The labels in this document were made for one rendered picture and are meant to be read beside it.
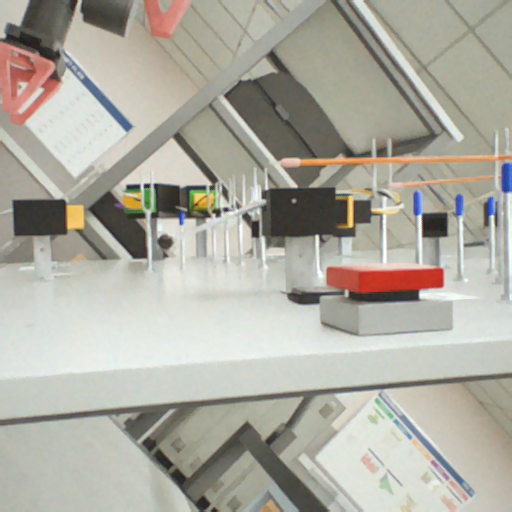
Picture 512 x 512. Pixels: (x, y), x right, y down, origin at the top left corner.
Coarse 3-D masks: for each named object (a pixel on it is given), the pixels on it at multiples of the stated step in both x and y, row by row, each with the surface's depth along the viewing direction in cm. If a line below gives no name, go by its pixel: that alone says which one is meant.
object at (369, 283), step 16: (336, 272) 39; (352, 272) 37; (368, 272) 36; (384, 272) 36; (400, 272) 37; (416, 272) 37; (432, 272) 37; (352, 288) 37; (368, 288) 36; (384, 288) 36; (400, 288) 37; (416, 288) 37; (432, 288) 37
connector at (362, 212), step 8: (336, 200) 58; (344, 200) 58; (360, 200) 59; (368, 200) 59; (336, 208) 58; (344, 208) 58; (360, 208) 59; (368, 208) 59; (344, 216) 58; (360, 216) 59; (368, 216) 59
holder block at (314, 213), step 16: (272, 192) 56; (288, 192) 57; (304, 192) 57; (320, 192) 57; (272, 208) 56; (288, 208) 57; (304, 208) 57; (320, 208) 57; (272, 224) 56; (288, 224) 57; (304, 224) 57; (320, 224) 57; (336, 224) 57
